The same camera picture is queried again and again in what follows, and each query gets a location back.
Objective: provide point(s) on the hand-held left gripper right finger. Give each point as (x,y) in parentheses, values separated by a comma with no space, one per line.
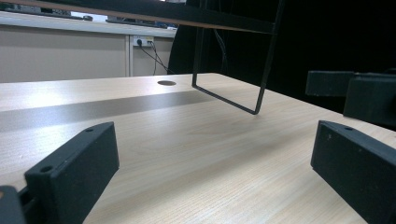
(358,168)

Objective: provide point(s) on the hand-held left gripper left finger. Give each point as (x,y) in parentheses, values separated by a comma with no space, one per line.
(74,168)

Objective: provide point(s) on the white wall socket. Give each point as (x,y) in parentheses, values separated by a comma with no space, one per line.
(143,39)

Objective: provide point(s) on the beige desk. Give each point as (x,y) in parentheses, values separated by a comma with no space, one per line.
(62,53)

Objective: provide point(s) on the dark curtain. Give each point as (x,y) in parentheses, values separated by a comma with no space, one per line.
(327,40)

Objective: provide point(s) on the black two-tier shelf rack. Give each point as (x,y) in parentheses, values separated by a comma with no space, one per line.
(218,17)

